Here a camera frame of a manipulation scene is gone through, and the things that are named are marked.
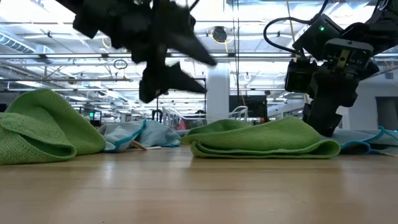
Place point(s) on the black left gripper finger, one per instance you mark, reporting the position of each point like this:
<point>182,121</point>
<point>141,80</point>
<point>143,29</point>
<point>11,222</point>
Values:
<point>168,81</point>
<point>192,48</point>

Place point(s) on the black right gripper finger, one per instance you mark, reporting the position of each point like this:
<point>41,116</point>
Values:
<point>323,121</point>

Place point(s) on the blue microfiber towel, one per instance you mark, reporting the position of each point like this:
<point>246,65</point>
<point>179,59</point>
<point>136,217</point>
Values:
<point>155,133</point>
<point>360,141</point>

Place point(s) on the green microfiber towel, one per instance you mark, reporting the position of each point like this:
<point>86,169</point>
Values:
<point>46,124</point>
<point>264,137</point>

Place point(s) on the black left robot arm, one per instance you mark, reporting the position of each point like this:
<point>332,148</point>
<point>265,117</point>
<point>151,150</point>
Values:
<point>68,3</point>

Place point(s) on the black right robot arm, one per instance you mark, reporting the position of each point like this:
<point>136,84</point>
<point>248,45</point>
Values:
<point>382,28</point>

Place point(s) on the white building column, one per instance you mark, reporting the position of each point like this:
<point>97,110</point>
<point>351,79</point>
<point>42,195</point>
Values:
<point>217,93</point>

